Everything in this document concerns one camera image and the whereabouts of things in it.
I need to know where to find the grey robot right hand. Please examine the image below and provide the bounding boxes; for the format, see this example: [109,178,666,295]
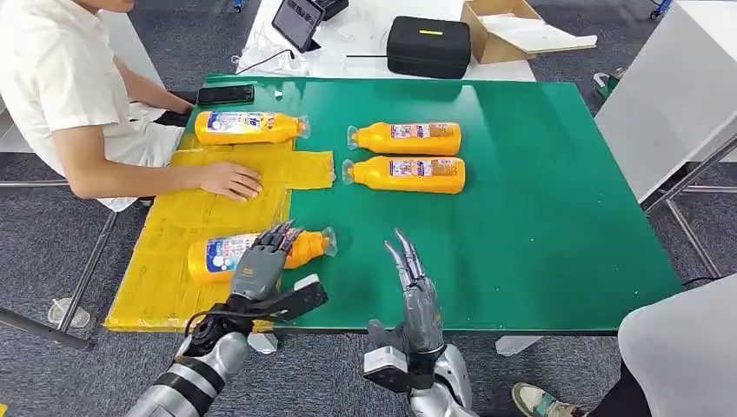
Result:
[367,228,446,355]

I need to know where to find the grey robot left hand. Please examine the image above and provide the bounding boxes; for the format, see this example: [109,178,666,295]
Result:
[229,220,305,304]

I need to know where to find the orange drink bottle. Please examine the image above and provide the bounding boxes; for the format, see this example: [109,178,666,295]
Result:
[187,226,338,285]
[342,156,467,195]
[346,122,462,156]
[194,110,311,146]

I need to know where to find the white table foot block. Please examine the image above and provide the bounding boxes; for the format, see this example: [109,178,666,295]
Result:
[495,335,543,358]
[247,332,280,355]

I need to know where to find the person's right hand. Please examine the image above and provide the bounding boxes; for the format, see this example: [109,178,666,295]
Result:
[198,162,264,202]

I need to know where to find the yellow sheet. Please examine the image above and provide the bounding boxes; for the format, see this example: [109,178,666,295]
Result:
[104,133,336,334]

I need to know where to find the person's shoe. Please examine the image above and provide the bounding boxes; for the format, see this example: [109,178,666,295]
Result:
[511,382,579,417]

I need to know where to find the green table mat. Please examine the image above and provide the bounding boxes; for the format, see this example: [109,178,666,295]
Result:
[204,75,683,336]

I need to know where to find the black smartphone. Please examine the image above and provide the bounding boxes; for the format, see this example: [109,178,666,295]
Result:
[196,83,256,107]

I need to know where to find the clear plastic disc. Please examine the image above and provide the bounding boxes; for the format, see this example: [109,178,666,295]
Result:
[47,297,91,328]

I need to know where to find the clear plastic bags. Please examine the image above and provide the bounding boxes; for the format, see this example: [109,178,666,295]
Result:
[233,25,309,77]

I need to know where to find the black tablet on stand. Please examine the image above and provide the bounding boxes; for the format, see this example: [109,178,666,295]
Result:
[271,0,327,52]

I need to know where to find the person in grey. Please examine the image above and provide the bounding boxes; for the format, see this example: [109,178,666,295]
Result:
[511,275,737,417]

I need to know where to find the black zip case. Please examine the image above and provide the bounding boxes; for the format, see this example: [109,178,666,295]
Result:
[386,15,473,80]

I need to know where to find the seated person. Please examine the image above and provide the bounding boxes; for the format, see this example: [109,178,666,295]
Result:
[0,0,264,213]

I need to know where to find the brown cardboard box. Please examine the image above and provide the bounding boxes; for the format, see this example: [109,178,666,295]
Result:
[460,0,598,65]

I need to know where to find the green and white floor object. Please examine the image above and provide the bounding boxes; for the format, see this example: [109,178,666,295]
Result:
[594,66,627,99]

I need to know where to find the white foam sheet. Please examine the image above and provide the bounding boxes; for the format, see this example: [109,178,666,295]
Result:
[481,12,598,55]

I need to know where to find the white side table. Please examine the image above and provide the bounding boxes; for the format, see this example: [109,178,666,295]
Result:
[594,0,737,203]

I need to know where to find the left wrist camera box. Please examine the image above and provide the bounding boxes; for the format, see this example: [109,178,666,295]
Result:
[275,274,330,322]

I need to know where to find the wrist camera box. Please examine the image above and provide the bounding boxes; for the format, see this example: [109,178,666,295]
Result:
[362,345,414,396]
[275,274,330,322]

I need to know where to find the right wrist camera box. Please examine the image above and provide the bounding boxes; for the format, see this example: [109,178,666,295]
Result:
[362,345,414,396]

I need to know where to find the thin black cable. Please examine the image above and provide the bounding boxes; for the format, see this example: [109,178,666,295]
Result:
[233,48,296,75]

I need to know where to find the metal side table frame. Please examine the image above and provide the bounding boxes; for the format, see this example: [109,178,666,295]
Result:
[641,133,737,281]

